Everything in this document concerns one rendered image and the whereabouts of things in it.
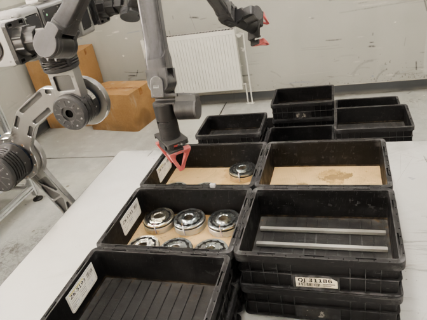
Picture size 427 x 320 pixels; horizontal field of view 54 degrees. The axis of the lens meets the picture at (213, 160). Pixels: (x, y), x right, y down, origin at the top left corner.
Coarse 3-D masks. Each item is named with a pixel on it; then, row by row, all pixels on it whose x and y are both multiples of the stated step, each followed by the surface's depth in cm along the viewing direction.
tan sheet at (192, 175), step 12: (192, 168) 166; (204, 168) 164; (216, 168) 162; (228, 168) 161; (168, 180) 160; (180, 180) 159; (192, 180) 157; (204, 180) 156; (216, 180) 154; (228, 180) 153
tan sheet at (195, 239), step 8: (208, 216) 136; (136, 232) 135; (144, 232) 134; (168, 232) 132; (176, 232) 131; (200, 232) 129; (208, 232) 128; (160, 240) 129; (192, 240) 127; (200, 240) 126; (224, 240) 124
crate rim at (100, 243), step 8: (136, 192) 137; (248, 192) 126; (128, 200) 134; (248, 200) 123; (120, 216) 127; (240, 216) 116; (112, 224) 124; (240, 224) 113; (104, 232) 121; (232, 240) 108; (128, 248) 113; (136, 248) 112; (144, 248) 111; (152, 248) 111; (160, 248) 110; (168, 248) 110; (176, 248) 109; (184, 248) 108; (192, 248) 108; (200, 248) 107; (232, 248) 105; (232, 256) 105
